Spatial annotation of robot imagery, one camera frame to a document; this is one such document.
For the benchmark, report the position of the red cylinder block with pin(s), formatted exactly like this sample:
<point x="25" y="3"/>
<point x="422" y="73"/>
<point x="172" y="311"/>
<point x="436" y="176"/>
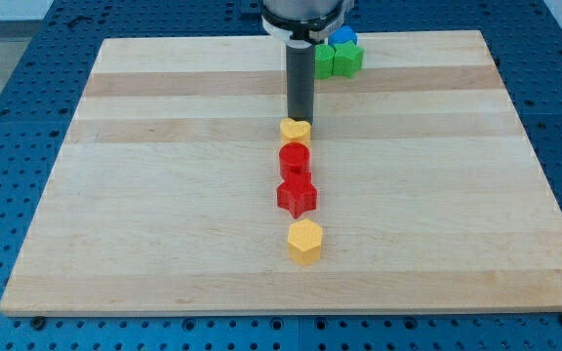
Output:
<point x="294" y="158"/>

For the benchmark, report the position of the wooden board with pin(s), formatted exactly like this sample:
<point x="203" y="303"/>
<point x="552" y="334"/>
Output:
<point x="162" y="200"/>

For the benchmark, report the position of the yellow heart block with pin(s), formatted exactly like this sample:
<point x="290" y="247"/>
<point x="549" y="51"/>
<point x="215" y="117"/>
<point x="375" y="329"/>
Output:
<point x="295" y="131"/>

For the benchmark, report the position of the blue block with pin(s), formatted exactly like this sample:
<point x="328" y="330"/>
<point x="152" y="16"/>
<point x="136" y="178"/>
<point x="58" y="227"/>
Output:
<point x="342" y="35"/>

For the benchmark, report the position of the green star block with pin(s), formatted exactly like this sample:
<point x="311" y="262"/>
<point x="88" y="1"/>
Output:
<point x="348" y="59"/>

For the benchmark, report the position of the yellow hexagon block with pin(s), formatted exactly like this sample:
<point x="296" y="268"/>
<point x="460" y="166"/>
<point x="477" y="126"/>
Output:
<point x="305" y="241"/>

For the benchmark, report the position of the red star block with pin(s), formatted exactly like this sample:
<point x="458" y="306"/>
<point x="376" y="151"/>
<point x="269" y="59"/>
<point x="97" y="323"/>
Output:
<point x="297" y="195"/>

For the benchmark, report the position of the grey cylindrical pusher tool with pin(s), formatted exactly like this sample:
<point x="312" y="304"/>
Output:
<point x="300" y="72"/>

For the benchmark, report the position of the green cylinder block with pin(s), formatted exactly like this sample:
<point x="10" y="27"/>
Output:
<point x="324" y="61"/>

